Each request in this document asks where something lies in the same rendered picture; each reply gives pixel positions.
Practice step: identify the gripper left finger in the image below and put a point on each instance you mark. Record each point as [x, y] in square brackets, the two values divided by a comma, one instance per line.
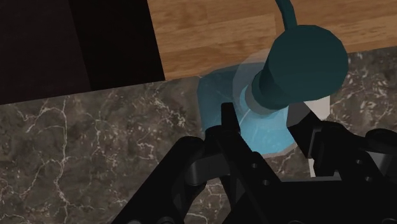
[231, 145]

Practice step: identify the blue soap dispenser teal pump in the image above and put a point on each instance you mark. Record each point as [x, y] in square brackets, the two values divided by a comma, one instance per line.
[305, 62]

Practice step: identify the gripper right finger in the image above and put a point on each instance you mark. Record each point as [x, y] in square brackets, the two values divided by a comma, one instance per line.
[338, 145]

